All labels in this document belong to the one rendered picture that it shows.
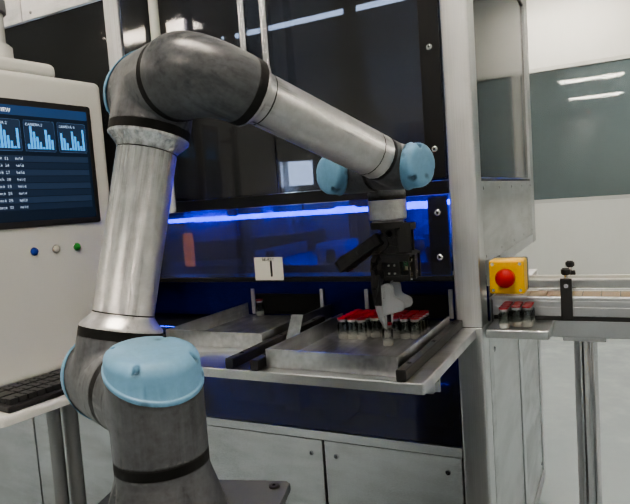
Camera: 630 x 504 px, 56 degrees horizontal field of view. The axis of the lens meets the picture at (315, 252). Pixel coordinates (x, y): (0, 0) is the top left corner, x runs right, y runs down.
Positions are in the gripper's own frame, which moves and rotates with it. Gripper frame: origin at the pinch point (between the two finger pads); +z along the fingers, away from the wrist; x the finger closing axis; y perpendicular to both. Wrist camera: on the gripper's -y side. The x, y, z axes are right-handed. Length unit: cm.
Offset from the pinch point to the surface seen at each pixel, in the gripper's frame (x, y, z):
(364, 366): -19.4, 3.4, 3.9
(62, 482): -5, -95, 47
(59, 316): -9, -85, 0
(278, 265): 17.8, -34.8, -9.6
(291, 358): -19.4, -11.0, 3.3
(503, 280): 14.7, 21.2, -6.0
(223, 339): -8.1, -34.5, 3.5
